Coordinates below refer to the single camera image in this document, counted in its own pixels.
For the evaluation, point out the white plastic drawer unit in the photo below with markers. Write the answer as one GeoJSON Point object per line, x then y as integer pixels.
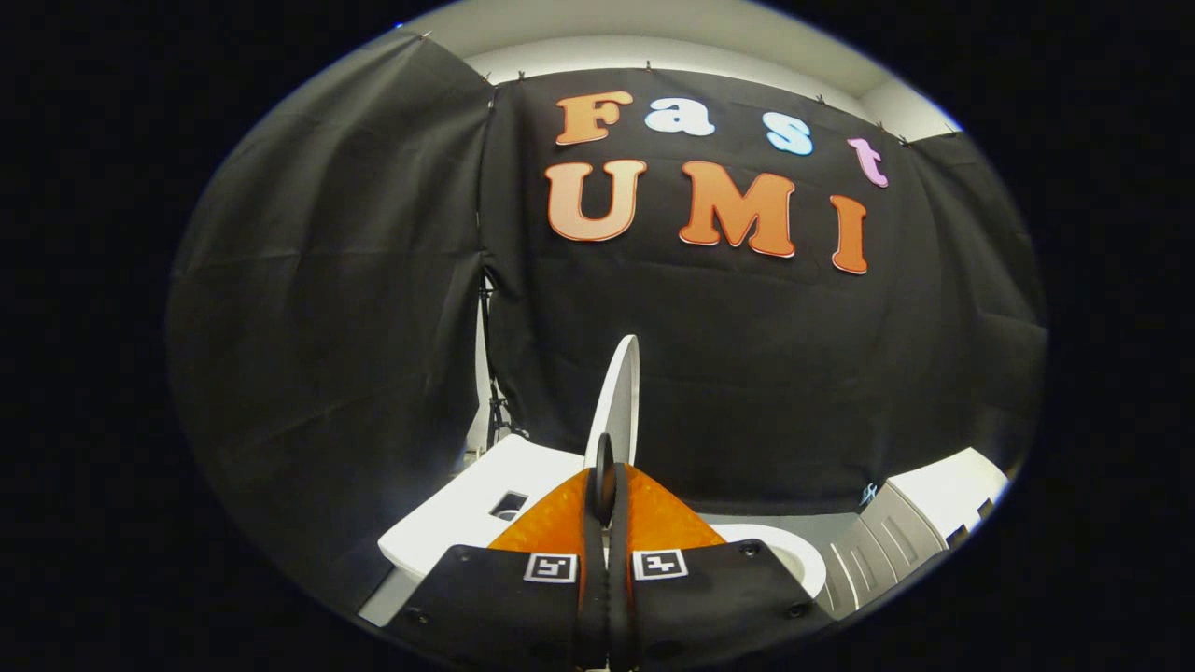
{"type": "Point", "coordinates": [920, 523]}

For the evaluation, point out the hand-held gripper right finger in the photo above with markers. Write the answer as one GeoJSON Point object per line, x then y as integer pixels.
{"type": "Point", "coordinates": [624, 579]}

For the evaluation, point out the white toilet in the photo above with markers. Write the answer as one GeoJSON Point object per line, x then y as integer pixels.
{"type": "Point", "coordinates": [485, 504]}

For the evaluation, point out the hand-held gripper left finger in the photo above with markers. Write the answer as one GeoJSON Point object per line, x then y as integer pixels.
{"type": "Point", "coordinates": [592, 579]}

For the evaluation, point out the white toilet lid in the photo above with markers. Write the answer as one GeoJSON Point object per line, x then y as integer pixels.
{"type": "Point", "coordinates": [616, 401]}

